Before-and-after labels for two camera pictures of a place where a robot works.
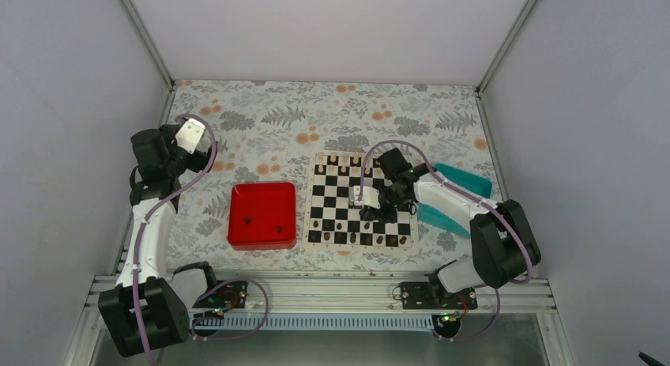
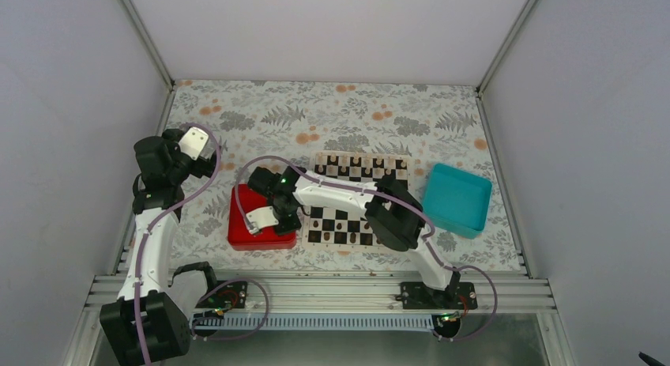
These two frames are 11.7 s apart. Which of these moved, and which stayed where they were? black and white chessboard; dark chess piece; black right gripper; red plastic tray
Moved: black right gripper
Stayed: red plastic tray; black and white chessboard; dark chess piece
